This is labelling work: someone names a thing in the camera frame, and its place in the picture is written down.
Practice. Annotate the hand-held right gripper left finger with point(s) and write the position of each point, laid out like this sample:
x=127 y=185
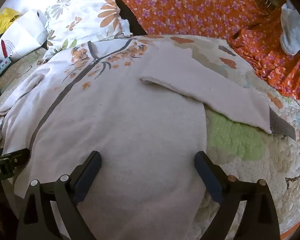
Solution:
x=90 y=175

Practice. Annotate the red speckled blanket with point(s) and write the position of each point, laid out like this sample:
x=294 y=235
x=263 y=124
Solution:
x=190 y=5

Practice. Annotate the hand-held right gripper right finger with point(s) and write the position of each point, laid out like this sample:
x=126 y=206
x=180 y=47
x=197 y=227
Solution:
x=207 y=177

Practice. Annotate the white plastic bag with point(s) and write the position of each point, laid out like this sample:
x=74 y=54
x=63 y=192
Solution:
x=25 y=30

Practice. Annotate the yellow plastic bag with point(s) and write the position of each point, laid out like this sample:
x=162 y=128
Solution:
x=5 y=20

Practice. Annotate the white floral pillow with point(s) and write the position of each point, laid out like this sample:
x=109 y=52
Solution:
x=90 y=12

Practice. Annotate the white flower-print zip jacket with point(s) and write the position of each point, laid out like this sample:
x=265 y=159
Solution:
x=127 y=130

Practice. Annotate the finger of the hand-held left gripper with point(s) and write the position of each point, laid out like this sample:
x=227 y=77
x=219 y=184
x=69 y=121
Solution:
x=12 y=157

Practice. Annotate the heart-patterned quilt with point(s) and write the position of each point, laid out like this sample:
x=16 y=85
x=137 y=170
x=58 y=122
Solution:
x=240 y=142

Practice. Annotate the grey-blue fluffy cloth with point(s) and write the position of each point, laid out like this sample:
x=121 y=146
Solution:
x=292 y=30

